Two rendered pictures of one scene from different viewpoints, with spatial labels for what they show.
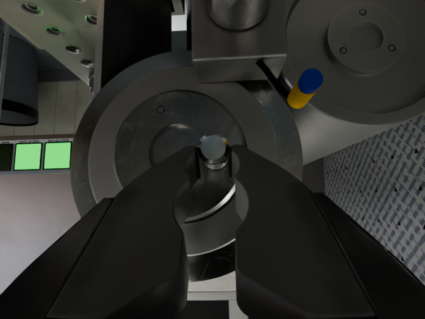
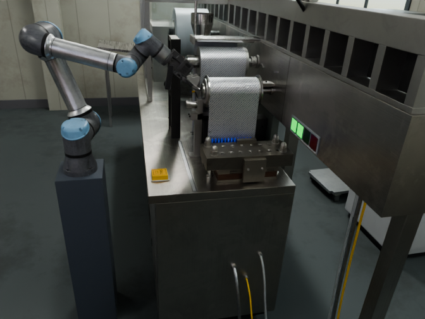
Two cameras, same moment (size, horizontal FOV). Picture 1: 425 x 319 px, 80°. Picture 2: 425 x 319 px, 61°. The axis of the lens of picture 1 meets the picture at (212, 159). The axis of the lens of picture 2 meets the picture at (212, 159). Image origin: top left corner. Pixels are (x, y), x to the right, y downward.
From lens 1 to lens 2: 1.69 m
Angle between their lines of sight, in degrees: 77
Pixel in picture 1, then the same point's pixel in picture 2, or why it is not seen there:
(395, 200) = (214, 75)
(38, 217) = (303, 100)
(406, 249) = (214, 67)
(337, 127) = not seen: hidden behind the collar
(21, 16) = (244, 154)
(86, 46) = (257, 149)
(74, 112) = not seen: outside the picture
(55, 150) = (293, 127)
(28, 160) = (300, 128)
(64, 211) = (297, 99)
